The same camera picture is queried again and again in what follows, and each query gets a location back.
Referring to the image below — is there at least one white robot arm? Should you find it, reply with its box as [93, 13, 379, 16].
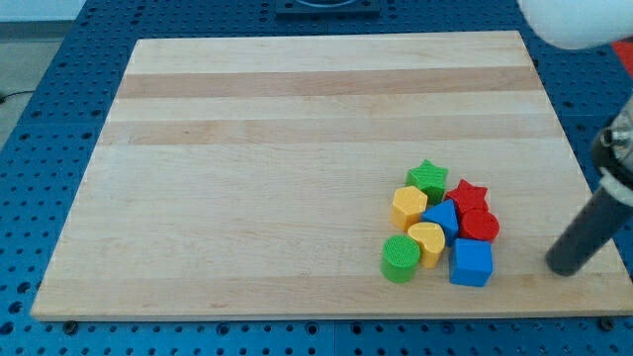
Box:
[517, 0, 632, 49]

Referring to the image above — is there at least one yellow heart block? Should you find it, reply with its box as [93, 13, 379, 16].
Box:
[407, 222, 446, 269]

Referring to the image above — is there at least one blue cube block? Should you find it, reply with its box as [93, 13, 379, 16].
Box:
[449, 238, 494, 287]

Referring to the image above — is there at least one light wooden board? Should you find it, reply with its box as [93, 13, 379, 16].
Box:
[31, 32, 632, 321]

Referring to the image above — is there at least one yellow hexagon block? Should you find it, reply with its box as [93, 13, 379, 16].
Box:
[390, 186, 428, 230]

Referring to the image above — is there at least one green star block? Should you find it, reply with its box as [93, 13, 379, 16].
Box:
[406, 159, 449, 205]

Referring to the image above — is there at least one green cylinder block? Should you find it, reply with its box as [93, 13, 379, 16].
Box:
[380, 235, 421, 284]

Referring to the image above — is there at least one blue triangle block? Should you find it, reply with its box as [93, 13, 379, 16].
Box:
[421, 200, 459, 247]

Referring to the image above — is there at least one red star block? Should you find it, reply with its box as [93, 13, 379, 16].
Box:
[444, 179, 489, 219]

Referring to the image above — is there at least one red cylinder block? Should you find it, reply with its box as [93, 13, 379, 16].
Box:
[459, 210, 500, 242]

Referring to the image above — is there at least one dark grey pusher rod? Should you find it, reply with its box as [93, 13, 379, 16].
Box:
[545, 185, 632, 277]

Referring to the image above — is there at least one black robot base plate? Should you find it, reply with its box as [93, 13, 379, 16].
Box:
[275, 0, 381, 18]

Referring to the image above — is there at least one metal tool mount flange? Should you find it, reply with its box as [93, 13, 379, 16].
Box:
[591, 98, 632, 207]

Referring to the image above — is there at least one black cable on floor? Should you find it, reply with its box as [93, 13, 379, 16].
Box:
[0, 89, 35, 104]

